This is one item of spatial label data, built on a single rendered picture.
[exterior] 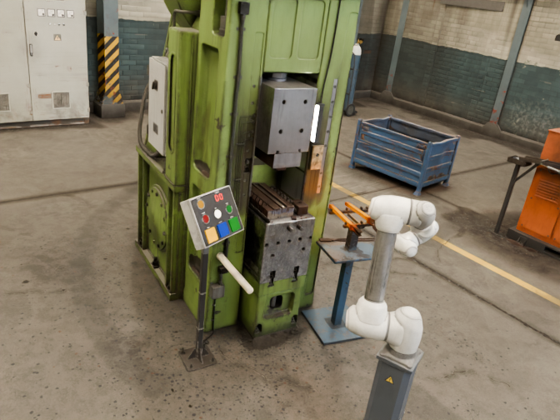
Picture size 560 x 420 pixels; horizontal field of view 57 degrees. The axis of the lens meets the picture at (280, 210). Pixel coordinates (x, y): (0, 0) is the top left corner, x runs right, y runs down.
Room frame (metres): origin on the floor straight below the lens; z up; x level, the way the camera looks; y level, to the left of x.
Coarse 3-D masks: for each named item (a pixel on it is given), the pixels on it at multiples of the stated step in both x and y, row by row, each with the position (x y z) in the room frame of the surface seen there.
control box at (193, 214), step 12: (216, 192) 2.69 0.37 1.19; (228, 192) 2.77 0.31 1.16; (180, 204) 2.55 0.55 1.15; (192, 204) 2.52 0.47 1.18; (204, 204) 2.58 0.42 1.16; (216, 204) 2.65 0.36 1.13; (228, 204) 2.72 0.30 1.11; (192, 216) 2.50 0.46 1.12; (228, 216) 2.68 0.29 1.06; (192, 228) 2.50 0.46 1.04; (204, 228) 2.50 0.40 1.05; (216, 228) 2.57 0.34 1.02; (228, 228) 2.64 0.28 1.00; (240, 228) 2.71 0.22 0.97; (192, 240) 2.49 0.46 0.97; (204, 240) 2.46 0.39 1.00; (216, 240) 2.53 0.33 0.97
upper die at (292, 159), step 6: (258, 150) 3.16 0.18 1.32; (258, 156) 3.15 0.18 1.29; (264, 156) 3.09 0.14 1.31; (270, 156) 3.03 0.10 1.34; (276, 156) 3.00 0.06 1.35; (282, 156) 3.02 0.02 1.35; (288, 156) 3.05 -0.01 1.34; (294, 156) 3.07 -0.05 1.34; (300, 156) 3.10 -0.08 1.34; (270, 162) 3.02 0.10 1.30; (276, 162) 3.00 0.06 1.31; (282, 162) 3.03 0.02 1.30; (288, 162) 3.05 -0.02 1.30; (294, 162) 3.08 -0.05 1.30
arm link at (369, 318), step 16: (368, 208) 2.40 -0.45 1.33; (384, 208) 2.31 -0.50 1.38; (400, 208) 2.30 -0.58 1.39; (384, 224) 2.29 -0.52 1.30; (400, 224) 2.30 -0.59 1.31; (384, 240) 2.29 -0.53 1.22; (384, 256) 2.27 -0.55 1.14; (384, 272) 2.26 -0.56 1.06; (368, 288) 2.26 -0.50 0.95; (384, 288) 2.25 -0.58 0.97; (368, 304) 2.21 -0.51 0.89; (384, 304) 2.24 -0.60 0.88; (352, 320) 2.19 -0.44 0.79; (368, 320) 2.18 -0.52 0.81; (384, 320) 2.19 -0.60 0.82; (368, 336) 2.17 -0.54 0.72; (384, 336) 2.16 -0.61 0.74
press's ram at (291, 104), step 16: (288, 80) 3.28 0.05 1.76; (272, 96) 2.97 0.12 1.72; (288, 96) 3.02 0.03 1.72; (304, 96) 3.08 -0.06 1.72; (272, 112) 2.97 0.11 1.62; (288, 112) 3.03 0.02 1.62; (304, 112) 3.09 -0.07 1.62; (272, 128) 2.97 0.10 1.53; (288, 128) 3.03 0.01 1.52; (304, 128) 3.10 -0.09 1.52; (256, 144) 3.09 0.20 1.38; (272, 144) 2.98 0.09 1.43; (288, 144) 3.04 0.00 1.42; (304, 144) 3.11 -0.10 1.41
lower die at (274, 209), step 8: (264, 184) 3.41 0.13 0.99; (256, 192) 3.24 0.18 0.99; (264, 192) 3.24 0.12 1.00; (272, 192) 3.28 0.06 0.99; (256, 200) 3.14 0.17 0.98; (264, 200) 3.13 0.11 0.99; (272, 200) 3.14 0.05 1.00; (280, 200) 3.14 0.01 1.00; (264, 208) 3.03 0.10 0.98; (272, 208) 3.03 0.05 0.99; (280, 208) 3.04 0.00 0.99; (288, 208) 3.08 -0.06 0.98; (272, 216) 3.01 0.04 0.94; (280, 216) 3.05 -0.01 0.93; (288, 216) 3.08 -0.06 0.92
